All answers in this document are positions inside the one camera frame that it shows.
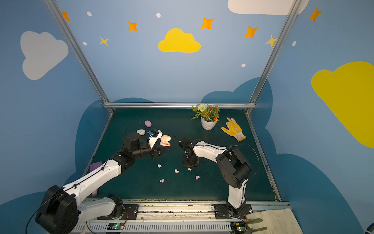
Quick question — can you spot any pink earbud charging case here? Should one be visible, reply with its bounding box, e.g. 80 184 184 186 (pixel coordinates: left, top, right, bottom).
160 135 171 147

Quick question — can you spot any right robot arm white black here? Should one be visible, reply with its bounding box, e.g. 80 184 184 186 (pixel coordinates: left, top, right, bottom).
179 138 252 210

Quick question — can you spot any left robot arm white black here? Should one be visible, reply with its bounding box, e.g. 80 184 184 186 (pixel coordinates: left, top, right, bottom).
35 130 170 234

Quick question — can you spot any white earbud charging case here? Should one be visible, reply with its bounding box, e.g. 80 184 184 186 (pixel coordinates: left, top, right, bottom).
136 129 146 136

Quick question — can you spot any purple earbud charging case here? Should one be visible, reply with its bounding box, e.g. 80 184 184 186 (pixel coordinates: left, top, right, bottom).
144 121 152 128

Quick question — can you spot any white potted flower plant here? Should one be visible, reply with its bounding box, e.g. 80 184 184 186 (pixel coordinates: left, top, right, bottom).
191 103 220 130

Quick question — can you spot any yellow work glove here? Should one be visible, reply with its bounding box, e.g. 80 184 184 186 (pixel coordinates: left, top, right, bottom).
221 118 246 142

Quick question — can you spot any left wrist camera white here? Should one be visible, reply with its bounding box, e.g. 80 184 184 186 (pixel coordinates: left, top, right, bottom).
148 129 163 149

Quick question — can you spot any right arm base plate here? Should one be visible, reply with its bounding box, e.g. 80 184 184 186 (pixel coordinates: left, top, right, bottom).
211 204 253 220

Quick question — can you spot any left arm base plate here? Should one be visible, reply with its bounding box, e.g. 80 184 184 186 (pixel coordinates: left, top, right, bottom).
97 204 139 220

